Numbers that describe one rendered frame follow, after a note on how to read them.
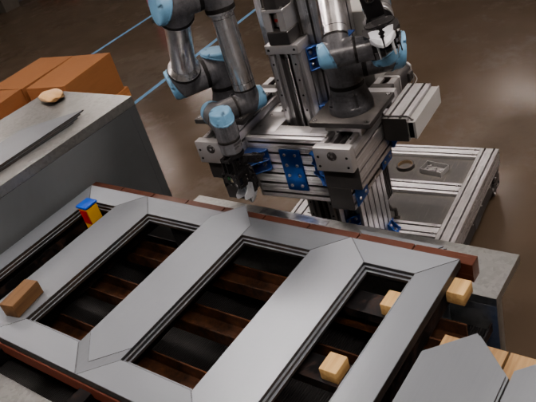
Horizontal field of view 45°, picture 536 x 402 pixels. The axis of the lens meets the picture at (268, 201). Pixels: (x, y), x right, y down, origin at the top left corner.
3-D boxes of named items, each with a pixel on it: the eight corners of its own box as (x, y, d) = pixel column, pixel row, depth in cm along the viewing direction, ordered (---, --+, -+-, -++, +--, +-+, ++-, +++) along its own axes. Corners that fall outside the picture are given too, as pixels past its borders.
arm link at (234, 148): (226, 132, 215) (246, 135, 210) (230, 144, 218) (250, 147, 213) (213, 144, 211) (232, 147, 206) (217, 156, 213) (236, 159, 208)
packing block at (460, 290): (464, 306, 168) (463, 295, 166) (446, 302, 171) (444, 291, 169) (473, 291, 172) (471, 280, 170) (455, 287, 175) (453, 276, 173)
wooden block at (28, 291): (19, 317, 203) (11, 306, 200) (5, 316, 205) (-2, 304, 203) (44, 291, 211) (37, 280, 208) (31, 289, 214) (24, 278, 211)
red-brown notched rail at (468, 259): (474, 281, 176) (472, 265, 173) (94, 199, 272) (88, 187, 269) (479, 273, 178) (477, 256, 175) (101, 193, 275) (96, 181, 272)
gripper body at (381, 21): (404, 50, 158) (400, 33, 168) (394, 18, 154) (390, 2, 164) (374, 61, 160) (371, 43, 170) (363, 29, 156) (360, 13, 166)
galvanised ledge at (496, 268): (497, 307, 182) (496, 299, 181) (170, 229, 260) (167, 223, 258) (519, 262, 194) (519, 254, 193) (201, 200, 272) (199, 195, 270)
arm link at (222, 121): (226, 100, 209) (234, 108, 202) (234, 130, 215) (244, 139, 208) (203, 109, 208) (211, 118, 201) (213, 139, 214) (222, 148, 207)
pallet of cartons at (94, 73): (58, 104, 615) (36, 57, 590) (135, 100, 572) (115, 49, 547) (-46, 186, 519) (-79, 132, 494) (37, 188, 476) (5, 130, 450)
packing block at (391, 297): (398, 319, 171) (396, 308, 169) (381, 314, 174) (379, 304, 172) (408, 304, 174) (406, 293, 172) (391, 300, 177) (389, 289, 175)
